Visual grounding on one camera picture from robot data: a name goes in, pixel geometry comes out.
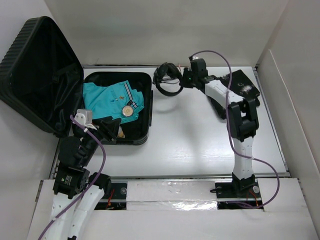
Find black hard-shell suitcase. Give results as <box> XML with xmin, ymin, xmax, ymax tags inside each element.
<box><xmin>0</xmin><ymin>16</ymin><xmax>153</xmax><ymax>146</ymax></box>

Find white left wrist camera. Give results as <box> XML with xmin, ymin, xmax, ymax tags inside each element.
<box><xmin>74</xmin><ymin>108</ymin><xmax>93</xmax><ymax>127</ymax></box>

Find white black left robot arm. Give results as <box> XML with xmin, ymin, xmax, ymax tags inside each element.
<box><xmin>39</xmin><ymin>114</ymin><xmax>121</xmax><ymax>240</ymax></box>

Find black white tie-dye shirt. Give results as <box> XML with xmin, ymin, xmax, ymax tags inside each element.
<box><xmin>207</xmin><ymin>70</ymin><xmax>261</xmax><ymax>120</ymax></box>

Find turquoise shorts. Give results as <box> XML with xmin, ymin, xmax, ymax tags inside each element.
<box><xmin>82</xmin><ymin>80</ymin><xmax>145</xmax><ymax>124</ymax></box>

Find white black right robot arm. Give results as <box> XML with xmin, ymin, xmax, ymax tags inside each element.
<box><xmin>180</xmin><ymin>56</ymin><xmax>259</xmax><ymax>197</ymax></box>

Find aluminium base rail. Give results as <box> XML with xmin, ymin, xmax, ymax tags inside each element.
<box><xmin>48</xmin><ymin>174</ymin><xmax>291</xmax><ymax>204</ymax></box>

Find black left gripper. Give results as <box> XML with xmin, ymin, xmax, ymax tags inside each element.
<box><xmin>80</xmin><ymin>115</ymin><xmax>121</xmax><ymax>165</ymax></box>

